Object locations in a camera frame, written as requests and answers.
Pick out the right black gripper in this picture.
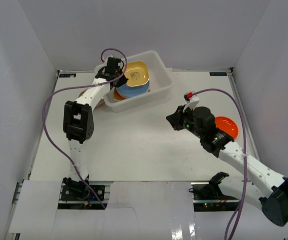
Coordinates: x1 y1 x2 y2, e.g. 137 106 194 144
166 105 204 140

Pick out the blue round plate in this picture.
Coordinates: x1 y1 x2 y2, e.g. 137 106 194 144
116 81 150 98

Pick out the yellow square plate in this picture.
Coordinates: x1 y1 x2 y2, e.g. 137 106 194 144
125 61 149 87

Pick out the woven bamboo fan tray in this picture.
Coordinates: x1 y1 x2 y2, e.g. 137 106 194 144
113 89 124 101

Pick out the brown square plate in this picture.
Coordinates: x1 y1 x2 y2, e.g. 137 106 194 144
79 90 104 109

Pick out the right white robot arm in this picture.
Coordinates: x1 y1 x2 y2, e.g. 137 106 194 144
166 105 288 227

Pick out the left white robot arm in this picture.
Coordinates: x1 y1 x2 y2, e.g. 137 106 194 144
63 56 127 182

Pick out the white plastic bin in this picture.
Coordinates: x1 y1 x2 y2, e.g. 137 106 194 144
103 50 175 113

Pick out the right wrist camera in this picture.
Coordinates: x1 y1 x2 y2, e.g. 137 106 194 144
183 91 200 112

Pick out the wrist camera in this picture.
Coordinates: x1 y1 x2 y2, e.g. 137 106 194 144
183 91 200 112
101 54 114 64

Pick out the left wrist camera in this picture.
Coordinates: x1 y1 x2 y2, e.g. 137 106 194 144
101 54 114 64

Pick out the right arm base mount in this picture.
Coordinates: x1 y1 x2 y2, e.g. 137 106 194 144
189 171 239 213

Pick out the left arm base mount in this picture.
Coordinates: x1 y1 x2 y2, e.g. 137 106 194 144
58 177 104 210

